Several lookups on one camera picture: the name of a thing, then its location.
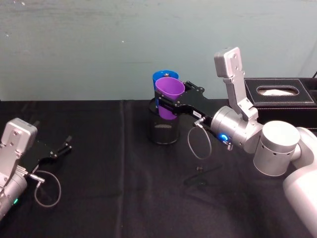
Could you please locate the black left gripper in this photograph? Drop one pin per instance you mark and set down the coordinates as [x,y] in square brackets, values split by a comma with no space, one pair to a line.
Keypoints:
[45,153]

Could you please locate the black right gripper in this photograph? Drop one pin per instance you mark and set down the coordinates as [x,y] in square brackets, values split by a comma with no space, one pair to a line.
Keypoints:
[192,104]

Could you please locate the purple plastic cup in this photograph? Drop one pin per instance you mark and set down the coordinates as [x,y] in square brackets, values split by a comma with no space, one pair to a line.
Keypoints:
[169,91]

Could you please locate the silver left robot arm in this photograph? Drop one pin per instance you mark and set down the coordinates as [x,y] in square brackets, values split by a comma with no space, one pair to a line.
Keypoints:
[12,161]

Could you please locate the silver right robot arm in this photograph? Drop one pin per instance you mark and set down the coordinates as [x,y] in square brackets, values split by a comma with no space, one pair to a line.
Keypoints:
[275,138]

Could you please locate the blue plastic cup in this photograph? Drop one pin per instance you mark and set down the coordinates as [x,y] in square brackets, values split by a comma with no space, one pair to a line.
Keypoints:
[161,75]

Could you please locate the black mesh cylinder holder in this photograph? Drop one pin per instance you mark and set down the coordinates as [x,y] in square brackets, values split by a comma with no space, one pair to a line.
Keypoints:
[163,131]

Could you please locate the black table cloth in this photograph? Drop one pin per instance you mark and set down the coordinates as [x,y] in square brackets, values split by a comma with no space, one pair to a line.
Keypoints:
[104,173]

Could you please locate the white tissue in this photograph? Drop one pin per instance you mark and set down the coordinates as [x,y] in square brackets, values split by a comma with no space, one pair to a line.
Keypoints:
[277,92]

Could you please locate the black leather tissue box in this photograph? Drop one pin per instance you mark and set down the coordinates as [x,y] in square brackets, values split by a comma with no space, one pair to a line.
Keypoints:
[277,106]

